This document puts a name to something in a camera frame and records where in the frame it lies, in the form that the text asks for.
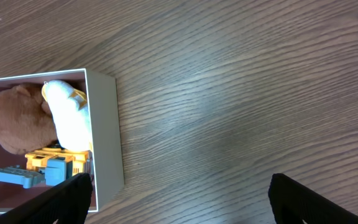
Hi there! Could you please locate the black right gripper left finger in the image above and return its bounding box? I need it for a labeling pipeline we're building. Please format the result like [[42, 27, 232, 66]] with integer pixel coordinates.
[[0, 173, 93, 224]]

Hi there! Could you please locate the white square cardboard box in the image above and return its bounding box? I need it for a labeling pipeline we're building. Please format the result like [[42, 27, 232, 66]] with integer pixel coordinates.
[[0, 68, 124, 214]]

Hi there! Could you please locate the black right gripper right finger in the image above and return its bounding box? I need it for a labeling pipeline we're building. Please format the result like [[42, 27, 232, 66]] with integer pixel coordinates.
[[268, 173, 358, 224]]

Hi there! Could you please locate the yellow toy truck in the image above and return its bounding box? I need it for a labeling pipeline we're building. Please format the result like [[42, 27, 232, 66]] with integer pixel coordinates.
[[0, 145, 93, 189]]

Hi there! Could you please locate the white plush duck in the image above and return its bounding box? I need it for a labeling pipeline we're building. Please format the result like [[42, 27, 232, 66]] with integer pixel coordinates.
[[42, 80, 93, 152]]

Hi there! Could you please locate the brown plush toy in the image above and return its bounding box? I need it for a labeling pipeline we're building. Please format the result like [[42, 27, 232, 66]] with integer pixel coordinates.
[[0, 83, 58, 155]]

